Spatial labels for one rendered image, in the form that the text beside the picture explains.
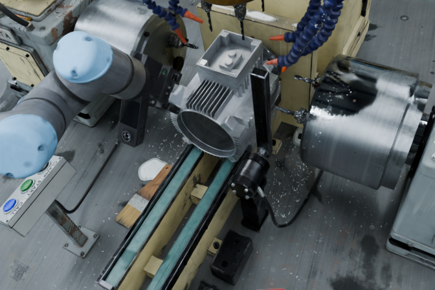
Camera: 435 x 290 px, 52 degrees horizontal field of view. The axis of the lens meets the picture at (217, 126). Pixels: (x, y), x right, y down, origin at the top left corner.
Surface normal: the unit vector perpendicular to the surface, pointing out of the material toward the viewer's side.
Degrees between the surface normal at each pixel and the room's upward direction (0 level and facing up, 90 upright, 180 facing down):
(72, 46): 30
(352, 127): 43
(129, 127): 57
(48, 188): 67
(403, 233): 90
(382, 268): 0
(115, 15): 9
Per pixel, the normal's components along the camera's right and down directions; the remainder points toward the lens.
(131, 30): -0.29, -0.30
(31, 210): 0.75, 0.06
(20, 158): 0.11, 0.37
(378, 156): -0.48, 0.37
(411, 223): -0.47, 0.73
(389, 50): -0.12, -0.60
